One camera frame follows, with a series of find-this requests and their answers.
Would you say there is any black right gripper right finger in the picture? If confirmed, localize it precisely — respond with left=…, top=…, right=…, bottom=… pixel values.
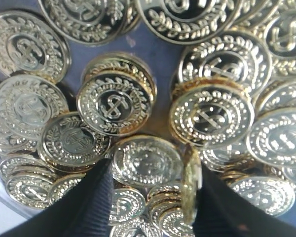
left=192, top=167, right=296, bottom=237

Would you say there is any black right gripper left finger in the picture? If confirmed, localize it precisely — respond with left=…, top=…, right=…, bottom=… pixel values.
left=2, top=158, right=113, bottom=237

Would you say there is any gold coin by finger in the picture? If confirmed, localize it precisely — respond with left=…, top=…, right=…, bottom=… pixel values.
left=246, top=107, right=296, bottom=168

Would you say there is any gold coin top stack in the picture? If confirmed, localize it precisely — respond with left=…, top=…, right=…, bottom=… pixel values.
left=169, top=83, right=255, bottom=149

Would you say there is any round metal plate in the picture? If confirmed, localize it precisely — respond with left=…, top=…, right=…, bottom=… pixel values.
left=0, top=22, right=183, bottom=233

